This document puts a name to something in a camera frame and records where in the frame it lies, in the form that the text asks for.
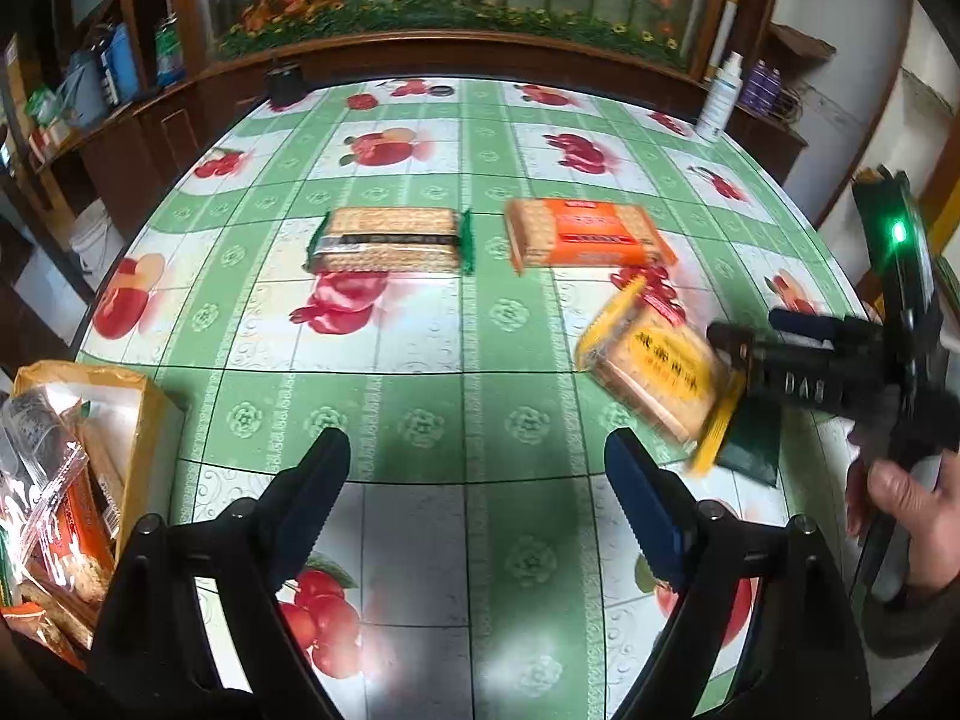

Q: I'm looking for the purple bottle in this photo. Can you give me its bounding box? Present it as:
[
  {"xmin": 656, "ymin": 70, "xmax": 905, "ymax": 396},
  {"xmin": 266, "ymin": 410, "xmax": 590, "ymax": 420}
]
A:
[{"xmin": 739, "ymin": 60, "xmax": 785, "ymax": 110}]

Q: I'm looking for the large orange cracker packet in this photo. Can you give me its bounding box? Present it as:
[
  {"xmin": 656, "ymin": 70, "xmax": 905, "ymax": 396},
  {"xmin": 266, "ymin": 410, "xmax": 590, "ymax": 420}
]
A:
[{"xmin": 504, "ymin": 197, "xmax": 680, "ymax": 275}]

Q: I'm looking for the dark green flat piece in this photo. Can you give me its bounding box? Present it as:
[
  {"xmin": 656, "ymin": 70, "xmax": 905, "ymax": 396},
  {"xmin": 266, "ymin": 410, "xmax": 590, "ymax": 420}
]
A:
[{"xmin": 716, "ymin": 401, "xmax": 782, "ymax": 487}]

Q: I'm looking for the pile of assorted cracker packets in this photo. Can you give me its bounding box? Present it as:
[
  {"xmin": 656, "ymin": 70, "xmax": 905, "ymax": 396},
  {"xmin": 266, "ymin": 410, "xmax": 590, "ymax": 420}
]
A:
[{"xmin": 0, "ymin": 386, "xmax": 125, "ymax": 653}]

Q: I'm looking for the green plastic bottle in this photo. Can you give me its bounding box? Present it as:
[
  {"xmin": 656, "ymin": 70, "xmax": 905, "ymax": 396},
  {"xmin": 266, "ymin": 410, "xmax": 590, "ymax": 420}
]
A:
[{"xmin": 154, "ymin": 15, "xmax": 185, "ymax": 87}]

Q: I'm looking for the green fruit-print tablecloth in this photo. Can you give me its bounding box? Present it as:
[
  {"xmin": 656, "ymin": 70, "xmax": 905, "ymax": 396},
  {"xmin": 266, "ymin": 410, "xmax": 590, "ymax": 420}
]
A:
[{"xmin": 75, "ymin": 75, "xmax": 893, "ymax": 720}]

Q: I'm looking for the wooden display cabinet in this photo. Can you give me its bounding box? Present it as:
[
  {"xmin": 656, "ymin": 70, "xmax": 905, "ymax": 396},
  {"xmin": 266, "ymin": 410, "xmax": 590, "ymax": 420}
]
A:
[{"xmin": 0, "ymin": 0, "xmax": 811, "ymax": 271}]

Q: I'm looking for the person's right forearm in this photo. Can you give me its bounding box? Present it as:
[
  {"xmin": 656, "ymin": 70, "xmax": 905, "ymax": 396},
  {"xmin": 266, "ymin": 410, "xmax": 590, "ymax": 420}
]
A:
[{"xmin": 862, "ymin": 562, "xmax": 960, "ymax": 665}]

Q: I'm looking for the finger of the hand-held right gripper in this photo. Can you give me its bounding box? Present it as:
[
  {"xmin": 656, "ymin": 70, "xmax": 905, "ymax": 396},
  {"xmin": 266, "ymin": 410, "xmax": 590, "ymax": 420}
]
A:
[
  {"xmin": 724, "ymin": 358, "xmax": 895, "ymax": 419},
  {"xmin": 709, "ymin": 310, "xmax": 890, "ymax": 365}
]

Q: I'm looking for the blue plastic jug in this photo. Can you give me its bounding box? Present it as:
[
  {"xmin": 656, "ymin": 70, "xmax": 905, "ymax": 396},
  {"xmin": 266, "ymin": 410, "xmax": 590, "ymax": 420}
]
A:
[{"xmin": 64, "ymin": 52, "xmax": 113, "ymax": 128}]

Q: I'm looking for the brown cardboard box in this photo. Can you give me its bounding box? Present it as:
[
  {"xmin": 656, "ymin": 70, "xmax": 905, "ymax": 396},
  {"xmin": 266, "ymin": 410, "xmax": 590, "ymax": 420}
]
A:
[{"xmin": 11, "ymin": 360, "xmax": 188, "ymax": 676}]

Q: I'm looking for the person's right hand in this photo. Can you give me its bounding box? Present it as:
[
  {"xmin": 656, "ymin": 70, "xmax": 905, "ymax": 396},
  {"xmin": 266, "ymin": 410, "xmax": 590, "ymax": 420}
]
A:
[{"xmin": 844, "ymin": 431, "xmax": 960, "ymax": 601}]

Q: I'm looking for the yellow-edged clear cracker packet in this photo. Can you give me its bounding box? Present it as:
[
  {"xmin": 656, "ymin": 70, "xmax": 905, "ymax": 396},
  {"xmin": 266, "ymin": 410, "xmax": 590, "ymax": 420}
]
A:
[{"xmin": 574, "ymin": 274, "xmax": 747, "ymax": 477}]

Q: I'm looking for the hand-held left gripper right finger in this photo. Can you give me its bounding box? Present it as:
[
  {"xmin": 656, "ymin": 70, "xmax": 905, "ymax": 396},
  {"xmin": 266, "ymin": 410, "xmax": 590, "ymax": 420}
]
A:
[{"xmin": 604, "ymin": 427, "xmax": 875, "ymax": 720}]

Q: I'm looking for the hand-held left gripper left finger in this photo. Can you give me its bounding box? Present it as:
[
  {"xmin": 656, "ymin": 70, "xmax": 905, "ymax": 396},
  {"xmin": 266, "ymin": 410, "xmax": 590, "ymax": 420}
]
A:
[{"xmin": 86, "ymin": 427, "xmax": 353, "ymax": 720}]

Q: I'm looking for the white spray bottle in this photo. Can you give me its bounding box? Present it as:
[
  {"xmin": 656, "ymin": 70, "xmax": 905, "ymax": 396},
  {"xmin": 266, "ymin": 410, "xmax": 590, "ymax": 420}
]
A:
[{"xmin": 696, "ymin": 51, "xmax": 747, "ymax": 143}]

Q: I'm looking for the small black device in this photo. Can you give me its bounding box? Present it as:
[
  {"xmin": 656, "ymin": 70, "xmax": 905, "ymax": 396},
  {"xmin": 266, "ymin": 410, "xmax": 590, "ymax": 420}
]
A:
[{"xmin": 266, "ymin": 64, "xmax": 308, "ymax": 110}]

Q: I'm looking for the white plastic bucket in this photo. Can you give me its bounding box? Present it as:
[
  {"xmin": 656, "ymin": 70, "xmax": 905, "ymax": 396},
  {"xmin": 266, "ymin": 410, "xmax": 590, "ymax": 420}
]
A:
[{"xmin": 71, "ymin": 202, "xmax": 128, "ymax": 275}]

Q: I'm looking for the green-edged long cracker packet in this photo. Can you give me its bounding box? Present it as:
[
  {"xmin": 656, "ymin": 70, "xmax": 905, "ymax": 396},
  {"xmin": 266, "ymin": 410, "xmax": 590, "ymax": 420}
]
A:
[{"xmin": 304, "ymin": 206, "xmax": 477, "ymax": 275}]

